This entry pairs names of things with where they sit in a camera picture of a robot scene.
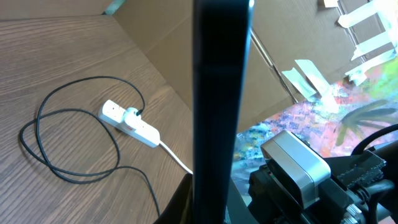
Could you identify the white charger adapter plug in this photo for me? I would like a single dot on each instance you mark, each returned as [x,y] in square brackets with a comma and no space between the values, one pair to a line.
[131,117]

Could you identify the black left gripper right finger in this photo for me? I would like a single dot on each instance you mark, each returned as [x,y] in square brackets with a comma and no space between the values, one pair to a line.
[237,209]

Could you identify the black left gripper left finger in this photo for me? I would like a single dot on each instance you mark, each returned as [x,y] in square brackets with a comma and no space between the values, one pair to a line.
[179,209]

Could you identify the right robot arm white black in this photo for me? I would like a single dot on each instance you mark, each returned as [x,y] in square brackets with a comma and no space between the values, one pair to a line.
[361,189]

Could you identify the white power strip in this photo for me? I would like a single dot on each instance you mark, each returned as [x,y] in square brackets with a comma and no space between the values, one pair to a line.
[112,113]

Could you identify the blue Galaxy smartphone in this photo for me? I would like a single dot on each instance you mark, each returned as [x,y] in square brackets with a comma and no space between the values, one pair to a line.
[221,43]

